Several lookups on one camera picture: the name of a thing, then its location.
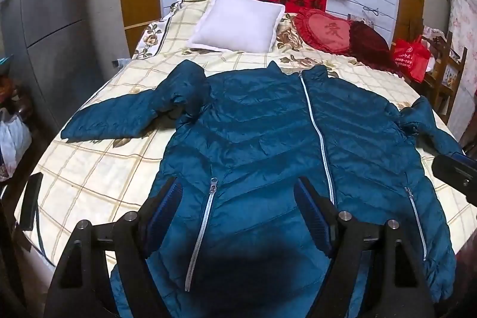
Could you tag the dark red pillow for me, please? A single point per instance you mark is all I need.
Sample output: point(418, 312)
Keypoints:
point(370, 44)

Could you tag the grey refrigerator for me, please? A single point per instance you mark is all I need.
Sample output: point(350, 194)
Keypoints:
point(48, 31)

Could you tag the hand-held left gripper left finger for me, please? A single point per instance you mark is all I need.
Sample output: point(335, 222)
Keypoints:
point(164, 208)

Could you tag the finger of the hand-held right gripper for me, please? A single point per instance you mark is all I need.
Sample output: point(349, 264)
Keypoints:
point(456, 174)

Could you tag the bed with floral checked sheet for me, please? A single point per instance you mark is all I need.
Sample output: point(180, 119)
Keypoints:
point(100, 172)

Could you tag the red heart-shaped pillow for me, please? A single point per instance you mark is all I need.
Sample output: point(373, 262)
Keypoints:
point(326, 31)

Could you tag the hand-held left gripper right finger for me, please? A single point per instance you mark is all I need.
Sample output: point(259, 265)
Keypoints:
point(315, 213)

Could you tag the red shopping bag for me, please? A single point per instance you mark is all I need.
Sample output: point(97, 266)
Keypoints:
point(410, 59)

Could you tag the white plastic bag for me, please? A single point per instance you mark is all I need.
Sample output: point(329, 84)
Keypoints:
point(13, 139)

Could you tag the wooden chair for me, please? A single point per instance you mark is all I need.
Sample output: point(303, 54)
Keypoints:
point(445, 76)

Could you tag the blue puffer jacket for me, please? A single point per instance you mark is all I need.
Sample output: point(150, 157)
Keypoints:
point(261, 139)

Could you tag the white square pillow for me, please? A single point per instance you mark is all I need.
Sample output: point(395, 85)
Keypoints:
point(236, 23)

